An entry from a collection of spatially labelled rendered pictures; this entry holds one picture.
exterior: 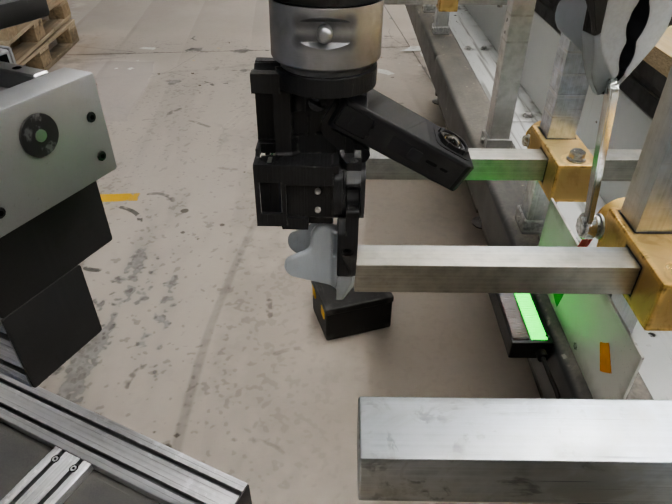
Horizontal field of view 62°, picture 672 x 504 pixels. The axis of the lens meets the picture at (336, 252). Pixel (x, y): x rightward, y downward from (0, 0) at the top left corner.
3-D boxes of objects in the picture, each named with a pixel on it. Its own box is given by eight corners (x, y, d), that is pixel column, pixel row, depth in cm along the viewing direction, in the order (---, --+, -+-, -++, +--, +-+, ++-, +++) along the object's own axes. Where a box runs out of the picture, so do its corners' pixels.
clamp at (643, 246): (643, 331, 47) (664, 284, 44) (587, 238, 58) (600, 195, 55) (711, 332, 47) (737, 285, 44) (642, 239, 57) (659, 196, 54)
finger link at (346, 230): (334, 252, 49) (336, 162, 44) (354, 253, 49) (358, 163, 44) (333, 287, 45) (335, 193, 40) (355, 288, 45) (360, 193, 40)
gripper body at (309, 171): (268, 186, 49) (259, 44, 42) (367, 188, 49) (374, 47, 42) (257, 236, 43) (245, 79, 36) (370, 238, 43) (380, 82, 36)
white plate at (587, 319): (604, 431, 53) (638, 357, 47) (531, 263, 74) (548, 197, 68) (610, 431, 53) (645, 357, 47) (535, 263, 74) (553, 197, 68)
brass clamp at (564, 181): (544, 202, 68) (553, 165, 65) (516, 152, 79) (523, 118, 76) (595, 202, 68) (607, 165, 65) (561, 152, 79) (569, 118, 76)
